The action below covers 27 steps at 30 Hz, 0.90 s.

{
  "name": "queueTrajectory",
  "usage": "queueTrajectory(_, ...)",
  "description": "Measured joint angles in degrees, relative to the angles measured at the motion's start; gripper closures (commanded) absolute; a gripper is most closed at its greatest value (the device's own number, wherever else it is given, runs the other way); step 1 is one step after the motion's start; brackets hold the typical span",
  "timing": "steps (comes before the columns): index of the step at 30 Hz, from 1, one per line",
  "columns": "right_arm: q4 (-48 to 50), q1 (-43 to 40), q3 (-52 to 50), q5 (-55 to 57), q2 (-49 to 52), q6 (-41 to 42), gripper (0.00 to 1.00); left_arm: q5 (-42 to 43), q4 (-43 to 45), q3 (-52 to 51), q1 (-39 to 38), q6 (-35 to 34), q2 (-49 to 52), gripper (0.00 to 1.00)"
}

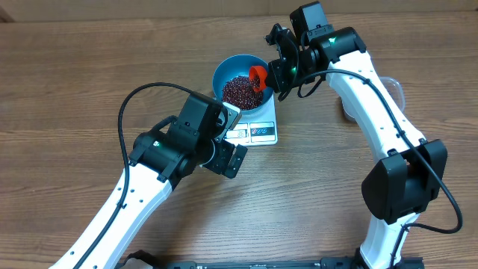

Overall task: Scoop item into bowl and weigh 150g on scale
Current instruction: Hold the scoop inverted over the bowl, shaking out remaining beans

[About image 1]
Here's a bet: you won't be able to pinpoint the blue bowl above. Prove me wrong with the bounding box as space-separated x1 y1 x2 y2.
212 54 273 106

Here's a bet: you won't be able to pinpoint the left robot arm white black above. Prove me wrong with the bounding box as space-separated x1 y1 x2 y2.
53 93 247 268

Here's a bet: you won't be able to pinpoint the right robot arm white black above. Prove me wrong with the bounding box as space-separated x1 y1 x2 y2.
264 1 447 268

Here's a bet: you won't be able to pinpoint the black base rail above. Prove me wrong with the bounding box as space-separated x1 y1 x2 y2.
115 256 425 269

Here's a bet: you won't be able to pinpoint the red measuring scoop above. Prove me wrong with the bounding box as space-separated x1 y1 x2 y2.
249 66 267 92

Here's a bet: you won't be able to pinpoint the red beans in bowl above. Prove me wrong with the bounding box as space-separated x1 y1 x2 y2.
222 76 264 111

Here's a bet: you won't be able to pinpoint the clear plastic container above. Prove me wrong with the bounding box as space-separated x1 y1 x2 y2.
342 76 406 123

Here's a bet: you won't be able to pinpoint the white kitchen scale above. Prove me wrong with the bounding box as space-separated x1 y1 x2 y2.
225 96 279 146

